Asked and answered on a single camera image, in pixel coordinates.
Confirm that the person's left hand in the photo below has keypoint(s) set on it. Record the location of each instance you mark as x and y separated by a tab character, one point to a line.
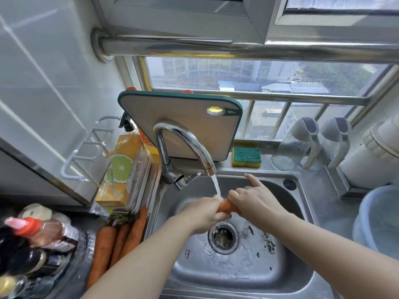
205	214

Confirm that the person's right hand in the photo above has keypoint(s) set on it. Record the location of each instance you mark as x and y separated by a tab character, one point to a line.
262	205

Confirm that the chrome faucet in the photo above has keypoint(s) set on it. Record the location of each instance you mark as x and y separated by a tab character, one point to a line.
166	155

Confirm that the slim orange carrot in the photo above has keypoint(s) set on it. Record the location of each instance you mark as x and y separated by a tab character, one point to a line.
121	242

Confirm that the orange carrot with leafy stem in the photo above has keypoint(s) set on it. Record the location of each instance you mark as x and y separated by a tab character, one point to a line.
101	255

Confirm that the blue plastic colander basin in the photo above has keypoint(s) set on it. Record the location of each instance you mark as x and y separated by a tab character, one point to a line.
382	221

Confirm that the person's right forearm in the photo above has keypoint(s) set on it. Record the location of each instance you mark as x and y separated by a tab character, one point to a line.
343	258

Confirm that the person's left forearm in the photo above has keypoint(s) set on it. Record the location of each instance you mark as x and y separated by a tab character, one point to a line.
134	267

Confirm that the steel drain strainer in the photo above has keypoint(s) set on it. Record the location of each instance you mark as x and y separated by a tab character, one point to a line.
223	238

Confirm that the black sink hole plug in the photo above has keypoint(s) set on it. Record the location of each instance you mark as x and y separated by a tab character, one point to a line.
289	184

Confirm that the yellow green sponge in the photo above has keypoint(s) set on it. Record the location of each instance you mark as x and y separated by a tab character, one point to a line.
246	157

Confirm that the glass pitcher with grey lid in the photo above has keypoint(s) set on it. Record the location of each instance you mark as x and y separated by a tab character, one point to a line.
286	155
339	127

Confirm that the white plastic tray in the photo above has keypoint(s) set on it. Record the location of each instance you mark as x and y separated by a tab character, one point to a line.
148	175

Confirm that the stainless steel sink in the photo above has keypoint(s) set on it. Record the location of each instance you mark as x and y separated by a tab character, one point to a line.
243	274

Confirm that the transparent plastic packet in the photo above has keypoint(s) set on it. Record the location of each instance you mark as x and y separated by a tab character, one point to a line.
137	177

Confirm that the yellow dish soap pump bottle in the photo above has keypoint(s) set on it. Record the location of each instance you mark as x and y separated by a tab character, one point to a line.
152	148

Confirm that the orange box with lime picture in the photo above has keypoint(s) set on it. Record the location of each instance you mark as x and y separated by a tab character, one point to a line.
121	168

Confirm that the clear plastic bag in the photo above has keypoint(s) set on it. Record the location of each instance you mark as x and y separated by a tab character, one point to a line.
101	209

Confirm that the beige green-rimmed cutting board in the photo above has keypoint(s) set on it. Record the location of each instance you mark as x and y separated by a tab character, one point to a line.
168	113

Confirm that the window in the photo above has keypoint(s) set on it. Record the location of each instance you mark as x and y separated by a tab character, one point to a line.
233	73

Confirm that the white capped bottle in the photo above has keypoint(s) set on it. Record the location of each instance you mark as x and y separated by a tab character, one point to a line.
61	217

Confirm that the steel overhead pipe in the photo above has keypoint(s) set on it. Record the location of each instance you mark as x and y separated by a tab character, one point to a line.
233	48

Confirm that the red capped sauce bottle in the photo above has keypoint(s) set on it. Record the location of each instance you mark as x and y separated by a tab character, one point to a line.
46	234

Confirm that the beige capped bottle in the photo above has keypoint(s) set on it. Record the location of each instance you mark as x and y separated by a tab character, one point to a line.
34	211

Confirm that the dark soy sauce bottle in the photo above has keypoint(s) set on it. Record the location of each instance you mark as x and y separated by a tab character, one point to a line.
34	261

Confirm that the black capped dark bottle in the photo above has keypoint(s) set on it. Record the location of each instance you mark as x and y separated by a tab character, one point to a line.
9	239

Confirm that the yellow capped bottle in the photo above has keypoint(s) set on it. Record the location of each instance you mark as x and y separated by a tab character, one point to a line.
8	284

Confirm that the white duct pipe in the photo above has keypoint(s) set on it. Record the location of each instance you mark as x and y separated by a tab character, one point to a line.
364	171

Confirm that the steel window guard rail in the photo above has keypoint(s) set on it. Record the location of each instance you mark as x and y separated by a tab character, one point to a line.
299	97

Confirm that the white wall hook rack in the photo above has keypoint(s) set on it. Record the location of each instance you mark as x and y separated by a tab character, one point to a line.
74	158

